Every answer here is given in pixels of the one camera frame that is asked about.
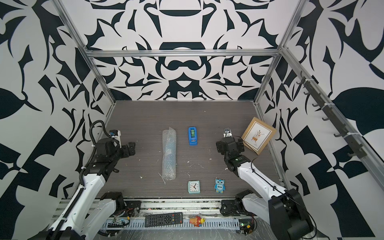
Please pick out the blue owl figurine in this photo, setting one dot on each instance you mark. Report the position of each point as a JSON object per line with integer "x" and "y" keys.
{"x": 220, "y": 185}

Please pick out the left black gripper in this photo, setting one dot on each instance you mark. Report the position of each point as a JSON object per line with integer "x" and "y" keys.
{"x": 127, "y": 153}

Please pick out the right small circuit board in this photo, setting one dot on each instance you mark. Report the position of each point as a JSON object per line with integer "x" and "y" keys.
{"x": 247, "y": 226}

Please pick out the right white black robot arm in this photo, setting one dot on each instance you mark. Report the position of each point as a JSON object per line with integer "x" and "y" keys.
{"x": 284, "y": 210}

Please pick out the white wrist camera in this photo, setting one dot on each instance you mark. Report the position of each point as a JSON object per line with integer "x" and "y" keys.
{"x": 116, "y": 134}
{"x": 227, "y": 132}

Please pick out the blue tape dispenser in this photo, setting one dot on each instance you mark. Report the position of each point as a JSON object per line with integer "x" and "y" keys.
{"x": 192, "y": 133}

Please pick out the red yellow toy figure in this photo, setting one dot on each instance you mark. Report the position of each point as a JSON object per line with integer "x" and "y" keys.
{"x": 197, "y": 221}

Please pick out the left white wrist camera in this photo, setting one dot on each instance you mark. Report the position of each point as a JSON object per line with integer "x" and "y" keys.
{"x": 116, "y": 134}

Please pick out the black remote control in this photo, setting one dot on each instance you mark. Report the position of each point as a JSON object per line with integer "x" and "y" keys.
{"x": 163, "y": 220}

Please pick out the small teal alarm clock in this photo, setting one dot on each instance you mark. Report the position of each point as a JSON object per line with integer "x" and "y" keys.
{"x": 194, "y": 187}

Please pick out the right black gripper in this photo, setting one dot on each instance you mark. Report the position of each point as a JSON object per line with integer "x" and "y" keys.
{"x": 219, "y": 147}

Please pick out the small circuit board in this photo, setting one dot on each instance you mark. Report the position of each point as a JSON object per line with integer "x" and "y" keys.
{"x": 247, "y": 226}
{"x": 118, "y": 223}

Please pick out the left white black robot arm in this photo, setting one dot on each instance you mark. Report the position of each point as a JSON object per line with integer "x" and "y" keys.
{"x": 75, "y": 222}

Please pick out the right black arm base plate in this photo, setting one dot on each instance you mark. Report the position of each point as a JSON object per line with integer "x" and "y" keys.
{"x": 229, "y": 208}

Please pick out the left small circuit board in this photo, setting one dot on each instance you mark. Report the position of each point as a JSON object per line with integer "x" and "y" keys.
{"x": 118, "y": 223}

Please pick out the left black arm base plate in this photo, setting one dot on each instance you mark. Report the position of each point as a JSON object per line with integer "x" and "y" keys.
{"x": 132, "y": 208}

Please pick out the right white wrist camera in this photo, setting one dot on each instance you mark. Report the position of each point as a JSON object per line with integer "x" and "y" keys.
{"x": 227, "y": 132}

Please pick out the clear bubble wrap sheet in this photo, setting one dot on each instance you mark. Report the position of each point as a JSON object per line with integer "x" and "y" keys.
{"x": 169, "y": 154}

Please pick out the wooden framed picture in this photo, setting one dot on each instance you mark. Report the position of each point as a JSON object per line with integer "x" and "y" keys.
{"x": 257, "y": 135}

